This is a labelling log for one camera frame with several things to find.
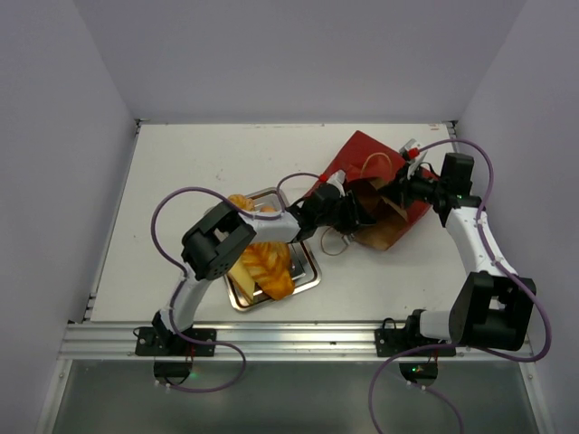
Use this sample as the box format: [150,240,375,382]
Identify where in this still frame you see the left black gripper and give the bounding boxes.
[316,191,376,234]

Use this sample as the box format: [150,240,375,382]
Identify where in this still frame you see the red paper bag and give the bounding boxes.
[322,131,431,251]

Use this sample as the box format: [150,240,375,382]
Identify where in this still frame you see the braided leaf-shaped bread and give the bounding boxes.
[241,242,295,300]

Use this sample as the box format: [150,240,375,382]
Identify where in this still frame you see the round flower bread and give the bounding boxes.
[228,194,255,212]

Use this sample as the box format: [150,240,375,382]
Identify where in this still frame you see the yellow triangular sandwich bread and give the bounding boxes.
[228,260,256,303]

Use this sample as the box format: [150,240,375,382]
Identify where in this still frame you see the metal tongs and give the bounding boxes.
[339,234,356,246]

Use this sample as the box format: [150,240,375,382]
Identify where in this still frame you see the long bread loaf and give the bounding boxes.
[260,206,278,213]

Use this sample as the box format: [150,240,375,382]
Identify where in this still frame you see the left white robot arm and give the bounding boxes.
[150,183,376,355]

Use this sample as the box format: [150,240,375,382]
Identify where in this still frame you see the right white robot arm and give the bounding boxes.
[392,148,533,355]

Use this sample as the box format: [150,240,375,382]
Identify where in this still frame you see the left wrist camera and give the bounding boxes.
[318,170,346,188]

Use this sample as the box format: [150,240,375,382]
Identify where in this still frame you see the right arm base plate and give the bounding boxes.
[374,317,456,359]

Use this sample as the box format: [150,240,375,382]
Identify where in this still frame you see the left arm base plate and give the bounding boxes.
[133,326,217,357]

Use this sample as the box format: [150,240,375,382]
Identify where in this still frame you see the aluminium mounting rail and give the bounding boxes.
[57,319,535,363]

